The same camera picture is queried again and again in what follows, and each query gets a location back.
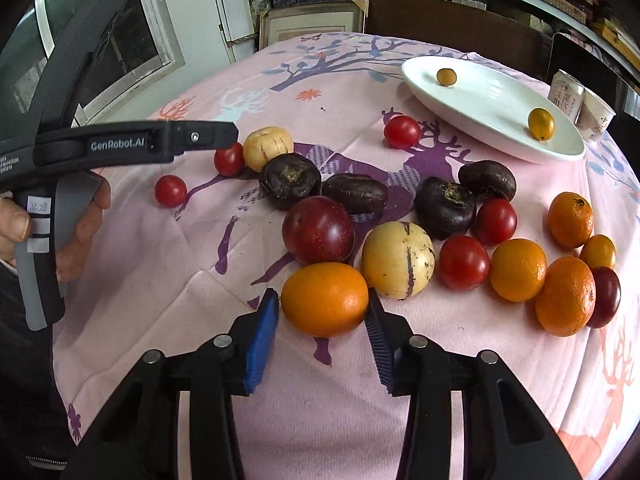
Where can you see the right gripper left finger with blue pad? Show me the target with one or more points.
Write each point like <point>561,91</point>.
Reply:
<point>135,435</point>

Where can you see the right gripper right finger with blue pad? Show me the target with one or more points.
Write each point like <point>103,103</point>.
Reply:
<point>506,435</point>

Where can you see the cherry tomato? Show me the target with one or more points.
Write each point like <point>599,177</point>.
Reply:
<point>495,222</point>
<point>463,263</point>
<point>402,132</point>
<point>170,191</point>
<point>230,161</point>

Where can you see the rough orange tangerine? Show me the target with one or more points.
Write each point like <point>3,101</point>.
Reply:
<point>566,301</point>

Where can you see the smooth orange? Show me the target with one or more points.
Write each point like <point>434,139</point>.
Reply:
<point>518,270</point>

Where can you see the dark red plum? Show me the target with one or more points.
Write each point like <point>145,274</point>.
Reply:
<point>608,296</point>

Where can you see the striped pepino melon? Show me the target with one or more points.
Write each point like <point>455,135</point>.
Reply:
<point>398,259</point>

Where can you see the small orange kumquat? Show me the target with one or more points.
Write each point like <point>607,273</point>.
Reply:
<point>599,251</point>

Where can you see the pale yellow pepino melon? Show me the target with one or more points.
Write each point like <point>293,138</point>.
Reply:
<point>265,144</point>

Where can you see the large orange front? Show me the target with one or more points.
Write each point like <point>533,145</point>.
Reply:
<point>325,299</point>

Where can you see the dark purple water caltrop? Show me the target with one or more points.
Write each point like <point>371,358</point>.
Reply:
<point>444,208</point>
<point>289,178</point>
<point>358,193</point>
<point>488,179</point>

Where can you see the large red plum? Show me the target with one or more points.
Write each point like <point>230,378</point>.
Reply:
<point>318,229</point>

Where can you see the yellow-orange tangerine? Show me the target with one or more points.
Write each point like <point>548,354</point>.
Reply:
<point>541,124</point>

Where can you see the small brownish kumquat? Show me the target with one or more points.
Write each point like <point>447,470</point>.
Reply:
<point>446,77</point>

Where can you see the dark purple water caltrop back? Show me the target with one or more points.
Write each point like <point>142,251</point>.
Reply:
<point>488,179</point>

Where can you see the person's left hand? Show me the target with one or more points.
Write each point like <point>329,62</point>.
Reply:
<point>72,242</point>

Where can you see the framed picture beige mat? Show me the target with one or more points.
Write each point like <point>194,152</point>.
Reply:
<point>312,19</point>

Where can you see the pink deer print tablecloth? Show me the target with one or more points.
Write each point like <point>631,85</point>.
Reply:
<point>183,251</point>

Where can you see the white paper cup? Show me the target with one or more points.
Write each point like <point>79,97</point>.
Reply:
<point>594,117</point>

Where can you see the white oval plate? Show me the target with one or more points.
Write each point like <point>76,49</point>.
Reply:
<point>492,107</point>

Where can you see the pink beverage can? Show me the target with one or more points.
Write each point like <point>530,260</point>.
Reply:
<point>567,94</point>

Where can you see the black panel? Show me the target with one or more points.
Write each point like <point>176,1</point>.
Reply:
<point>593,74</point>

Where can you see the dark brown wooden board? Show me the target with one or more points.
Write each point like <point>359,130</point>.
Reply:
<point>463,28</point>

